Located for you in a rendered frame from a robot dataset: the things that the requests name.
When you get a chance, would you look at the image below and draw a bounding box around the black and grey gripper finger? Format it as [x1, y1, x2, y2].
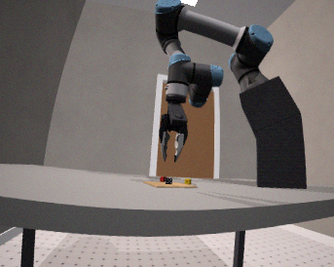
[159, 122, 170, 162]
[174, 125, 188, 162]

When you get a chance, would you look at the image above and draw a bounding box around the tan flat mat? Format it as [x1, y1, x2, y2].
[143, 181, 198, 188]

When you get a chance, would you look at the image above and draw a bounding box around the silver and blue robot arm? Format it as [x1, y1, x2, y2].
[155, 0, 274, 127]

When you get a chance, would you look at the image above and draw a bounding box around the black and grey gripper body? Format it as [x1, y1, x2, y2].
[161, 95, 186, 133]

